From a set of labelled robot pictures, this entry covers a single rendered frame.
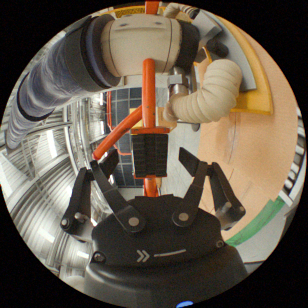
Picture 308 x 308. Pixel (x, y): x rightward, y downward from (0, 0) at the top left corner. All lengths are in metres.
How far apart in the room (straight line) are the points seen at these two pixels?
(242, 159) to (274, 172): 0.11
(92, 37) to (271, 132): 0.35
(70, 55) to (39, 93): 0.14
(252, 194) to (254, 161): 0.50
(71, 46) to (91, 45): 0.04
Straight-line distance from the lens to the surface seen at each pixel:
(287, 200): 0.64
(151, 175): 0.15
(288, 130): 0.26
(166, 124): 1.68
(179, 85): 0.18
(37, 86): 0.30
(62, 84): 0.23
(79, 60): 0.18
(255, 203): 0.76
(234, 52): 0.17
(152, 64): 0.18
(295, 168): 0.67
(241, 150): 0.29
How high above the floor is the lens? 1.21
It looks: 4 degrees down
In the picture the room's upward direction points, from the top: 92 degrees counter-clockwise
